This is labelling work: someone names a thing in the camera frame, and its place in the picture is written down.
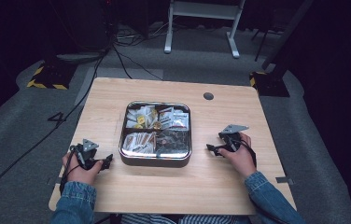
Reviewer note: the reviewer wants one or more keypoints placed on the white metal desk frame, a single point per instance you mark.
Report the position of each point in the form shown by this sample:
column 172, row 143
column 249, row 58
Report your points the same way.
column 201, row 11

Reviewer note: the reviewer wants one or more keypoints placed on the person's striped clothing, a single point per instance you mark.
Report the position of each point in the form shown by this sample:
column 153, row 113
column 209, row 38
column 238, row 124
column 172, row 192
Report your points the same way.
column 195, row 219

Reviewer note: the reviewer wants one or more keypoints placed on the black stand with hazard stripes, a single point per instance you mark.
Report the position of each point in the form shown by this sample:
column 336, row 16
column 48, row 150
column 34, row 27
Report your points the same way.
column 50, row 77
column 273, row 82

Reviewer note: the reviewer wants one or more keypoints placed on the pile of white red packets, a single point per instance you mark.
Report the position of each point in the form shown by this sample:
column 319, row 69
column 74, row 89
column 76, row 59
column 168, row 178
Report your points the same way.
column 173, row 119

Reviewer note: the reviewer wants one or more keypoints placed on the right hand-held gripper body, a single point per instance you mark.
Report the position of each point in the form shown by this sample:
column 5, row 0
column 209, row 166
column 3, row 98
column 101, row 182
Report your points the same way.
column 231, row 138

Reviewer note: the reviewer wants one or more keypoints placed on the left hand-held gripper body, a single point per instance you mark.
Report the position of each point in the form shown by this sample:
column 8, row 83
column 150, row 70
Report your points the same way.
column 88, row 148

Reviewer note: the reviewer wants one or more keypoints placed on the metal table bracket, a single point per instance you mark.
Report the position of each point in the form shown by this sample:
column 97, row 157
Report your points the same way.
column 284, row 180

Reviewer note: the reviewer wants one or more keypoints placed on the pile of brown striped packets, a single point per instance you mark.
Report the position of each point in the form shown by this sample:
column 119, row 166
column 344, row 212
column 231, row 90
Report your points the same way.
column 139, row 142

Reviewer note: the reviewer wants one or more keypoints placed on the person's left hand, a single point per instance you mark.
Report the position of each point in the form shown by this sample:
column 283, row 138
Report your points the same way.
column 78, row 174

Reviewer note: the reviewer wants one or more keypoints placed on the person's right hand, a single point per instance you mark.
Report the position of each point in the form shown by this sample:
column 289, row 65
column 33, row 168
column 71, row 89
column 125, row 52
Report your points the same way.
column 242, row 160

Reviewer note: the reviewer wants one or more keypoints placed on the pile of white yellow packets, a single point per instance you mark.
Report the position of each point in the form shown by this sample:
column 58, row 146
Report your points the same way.
column 141, row 117

